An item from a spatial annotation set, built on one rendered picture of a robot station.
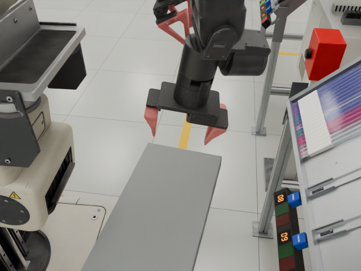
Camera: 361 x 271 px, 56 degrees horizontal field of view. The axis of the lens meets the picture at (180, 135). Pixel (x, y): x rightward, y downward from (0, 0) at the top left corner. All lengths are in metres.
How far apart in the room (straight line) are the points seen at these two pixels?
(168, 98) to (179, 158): 0.49
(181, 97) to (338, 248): 0.41
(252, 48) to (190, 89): 0.11
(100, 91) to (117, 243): 1.75
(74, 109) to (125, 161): 0.63
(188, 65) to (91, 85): 2.10
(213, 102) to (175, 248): 0.40
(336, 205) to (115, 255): 0.50
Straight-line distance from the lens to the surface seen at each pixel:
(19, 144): 0.62
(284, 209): 0.85
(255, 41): 0.52
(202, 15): 0.42
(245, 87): 2.51
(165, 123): 2.12
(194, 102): 0.54
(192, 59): 0.49
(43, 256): 1.29
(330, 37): 1.42
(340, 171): 0.82
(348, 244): 0.72
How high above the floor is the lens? 1.31
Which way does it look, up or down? 40 degrees down
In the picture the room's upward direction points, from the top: straight up
